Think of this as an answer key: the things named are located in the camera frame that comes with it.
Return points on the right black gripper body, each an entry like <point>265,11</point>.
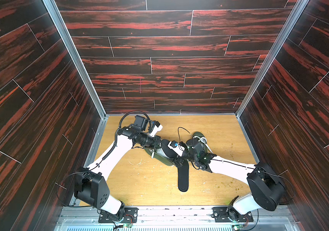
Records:
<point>189,151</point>

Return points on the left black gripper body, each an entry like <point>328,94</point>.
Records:
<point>146,141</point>

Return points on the green canvas shoe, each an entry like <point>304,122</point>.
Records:
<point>202,139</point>
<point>159,155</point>

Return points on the black insole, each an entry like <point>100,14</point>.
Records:
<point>183,176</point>
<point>167,151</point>

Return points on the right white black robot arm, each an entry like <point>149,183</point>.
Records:
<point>266,188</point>

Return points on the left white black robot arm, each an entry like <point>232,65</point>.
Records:
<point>90,183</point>

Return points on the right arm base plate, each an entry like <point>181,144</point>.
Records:
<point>226,214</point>

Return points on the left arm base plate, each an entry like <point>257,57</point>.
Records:
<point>127,215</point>

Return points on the aluminium front rail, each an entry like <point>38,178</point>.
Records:
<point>176,218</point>

